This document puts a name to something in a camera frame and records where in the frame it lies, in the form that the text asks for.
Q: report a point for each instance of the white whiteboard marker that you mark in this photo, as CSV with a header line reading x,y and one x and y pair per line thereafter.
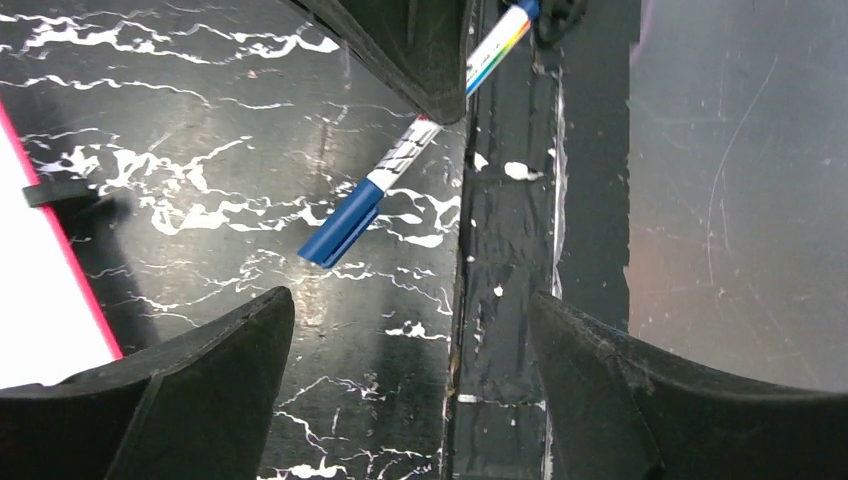
x,y
488,54

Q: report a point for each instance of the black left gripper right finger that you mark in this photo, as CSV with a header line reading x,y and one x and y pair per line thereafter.
x,y
621,408

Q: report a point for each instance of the blue marker cap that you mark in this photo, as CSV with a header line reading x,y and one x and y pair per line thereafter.
x,y
344,226

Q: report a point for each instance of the pink framed whiteboard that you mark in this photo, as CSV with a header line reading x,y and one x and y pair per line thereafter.
x,y
52,325

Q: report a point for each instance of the metal whiteboard stand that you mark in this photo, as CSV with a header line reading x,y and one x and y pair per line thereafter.
x,y
55,193

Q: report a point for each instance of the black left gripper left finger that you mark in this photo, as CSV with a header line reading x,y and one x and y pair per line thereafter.
x,y
198,406

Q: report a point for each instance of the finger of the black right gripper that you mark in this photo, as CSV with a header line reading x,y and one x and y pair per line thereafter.
x,y
417,48

